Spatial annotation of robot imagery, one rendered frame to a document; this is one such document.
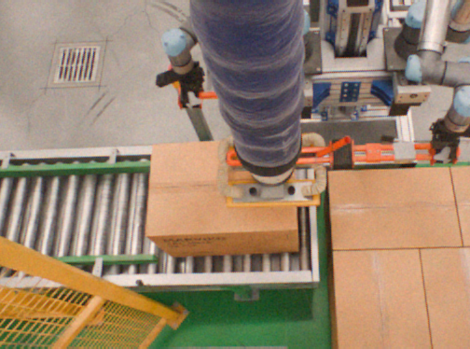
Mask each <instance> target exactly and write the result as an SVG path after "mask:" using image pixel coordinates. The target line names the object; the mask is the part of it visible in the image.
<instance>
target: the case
mask: <svg viewBox="0 0 470 349"><path fill-rule="evenodd" d="M219 144H220V141H203V142H184V143H167V144H153V145H152V154H151V166H150V178H149V190H148V202H147V213H146V224H145V236H146V237H147V238H148V239H149V240H151V241H152V242H153V243H155V244H156V245H157V246H159V247H160V248H161V250H162V251H164V252H165V253H166V254H167V255H169V256H170V257H171V258H183V257H207V256H229V255H252V254H274V253H297V252H299V239H298V221H297V206H282V207H247V208H227V196H224V195H223V194H221V193H220V190H218V186H217V177H218V176H217V175H218V172H219V171H218V170H219V169H220V166H222V164H223V163H221V162H220V159H219V157H218V147H219ZM244 181H255V180H254V179H253V178H252V177H251V175H250V173H249V172H232V173H229V174H228V182H244Z"/></svg>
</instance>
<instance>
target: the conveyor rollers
mask: <svg viewBox="0 0 470 349"><path fill-rule="evenodd" d="M63 177H64V175H62V176H53V179H52V185H51V190H50V194H49V200H48V210H47V214H46V219H45V225H44V229H43V235H42V240H41V245H40V250H39V252H41V253H43V254H45V255H48V256H50V251H51V246H52V240H53V235H54V230H55V224H56V218H57V214H58V208H59V202H60V198H61V192H62V182H63ZM30 178H31V177H20V180H19V184H18V188H17V193H16V197H15V202H14V206H13V210H12V215H11V219H10V223H9V228H8V233H7V239H9V240H11V241H13V242H16V243H17V242H18V238H19V233H20V228H21V220H22V215H23V211H24V206H25V202H26V197H27V192H28V188H29V183H30ZM147 178H148V173H143V174H138V179H137V189H136V197H135V205H134V214H133V222H132V231H131V248H130V255H140V253H141V242H142V233H143V224H144V214H145V196H146V187H147ZM13 180H14V177H8V178H3V180H2V185H1V188H0V236H1V235H2V231H3V227H4V223H5V218H6V214H7V206H8V202H9V197H10V193H11V189H12V185H13ZM79 181H80V175H70V179H69V185H68V190H67V196H66V202H65V207H64V213H63V219H62V228H61V234H60V240H59V245H58V251H57V256H68V251H69V245H70V240H71V233H72V228H73V222H74V216H75V210H76V199H77V193H78V187H79ZM96 181H97V174H89V175H87V180H86V187H85V192H84V198H83V204H82V210H81V217H80V222H79V229H78V235H77V241H76V252H75V256H77V255H86V252H87V245H88V239H89V232H90V221H91V214H92V207H93V201H94V194H95V188H96ZM46 182H47V176H37V177H36V180H35V188H34V193H33V198H32V202H31V207H30V212H29V216H28V221H27V226H26V231H25V235H24V240H23V245H25V246H27V247H29V248H32V249H34V246H35V236H36V232H37V227H38V221H39V217H40V212H41V207H42V202H43V197H44V192H45V187H46ZM113 182H114V174H105V175H104V181H103V188H102V195H101V201H100V208H99V215H98V222H97V229H96V235H95V242H94V248H93V255H103V254H104V247H105V240H106V233H107V225H108V218H109V211H110V203H111V197H112V189H113ZM130 183H131V174H121V177H120V184H119V192H118V199H117V214H116V222H115V229H114V237H113V244H112V252H111V255H114V254H122V249H123V241H124V232H125V225H126V216H127V208H128V199H129V192H130ZM297 211H298V239H299V269H300V271H301V272H306V271H310V270H311V259H310V235H309V213H308V206H298V207H297ZM150 254H153V255H155V256H156V257H159V246H157V245H156V244H155V243H153V242H152V241H151V240H149V244H148V255H150ZM120 266H121V265H110V268H109V275H120ZM157 270H158V264H147V265H146V274H157ZM175 271H176V258H171V257H170V256H169V255H167V254H166V264H165V274H175ZM195 271H196V257H185V264H184V274H188V273H195ZM138 272H139V264H132V265H129V266H128V274H127V275H138ZM227 272H233V255H229V256H223V271H222V273H227ZM242 272H252V255H242ZM260 272H271V254H260ZM281 272H291V253H281ZM203 273H214V256H207V257H204V265H203Z"/></svg>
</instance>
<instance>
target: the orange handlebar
mask: <svg viewBox="0 0 470 349"><path fill-rule="evenodd" d="M201 99H202V100H210V99H218V97H217V96H216V94H215V92H202V93H201ZM430 147H431V145H430V143H419V144H414V149H430ZM324 148H325V147H303V148H302V151H301V153H312V152H313V153H314V152H315V153H317V152H318V151H320V150H322V149H324ZM353 148H354V151H365V152H366V155H365V156H354V159H355V161H366V162H382V161H395V159H394V155H381V151H382V150H394V144H390V145H381V144H380V143H378V144H366V145H362V146H353ZM232 156H237V155H236V152H235V149H231V150H230V151H228V153H227V154H226V162H227V163H228V164H229V166H233V167H234V166H242V164H241V163H240V161H239V160H233V159H232V158H231V157H232ZM415 157H416V158H415V160H431V159H432V153H423V154H415ZM324 162H330V157H307V158H299V159H298V161H297V163H324Z"/></svg>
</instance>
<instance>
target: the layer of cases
mask: <svg viewBox="0 0 470 349"><path fill-rule="evenodd" d="M325 223H326V239H327V256H328V266H329V267H328V273H329V289H330V306H331V323H332V341H333V349H470V167H450V168H449V167H447V168H419V169H392V170H364V171H335V172H327V179H326V187H325Z"/></svg>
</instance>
